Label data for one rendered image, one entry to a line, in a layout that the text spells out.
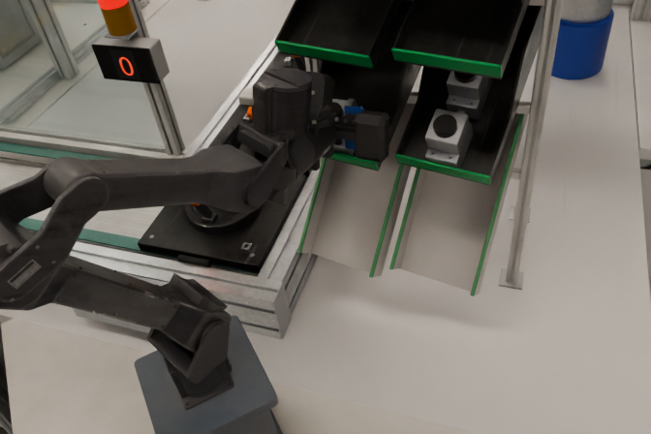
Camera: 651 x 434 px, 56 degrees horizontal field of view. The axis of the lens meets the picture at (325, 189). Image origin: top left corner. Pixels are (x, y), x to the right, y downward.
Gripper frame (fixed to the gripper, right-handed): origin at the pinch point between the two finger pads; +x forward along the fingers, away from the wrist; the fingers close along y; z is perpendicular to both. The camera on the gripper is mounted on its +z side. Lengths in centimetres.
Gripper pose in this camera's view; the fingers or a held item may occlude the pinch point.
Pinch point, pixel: (334, 115)
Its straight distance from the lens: 83.1
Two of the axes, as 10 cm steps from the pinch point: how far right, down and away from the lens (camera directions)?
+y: -9.1, -1.7, 3.9
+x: 4.2, -4.4, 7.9
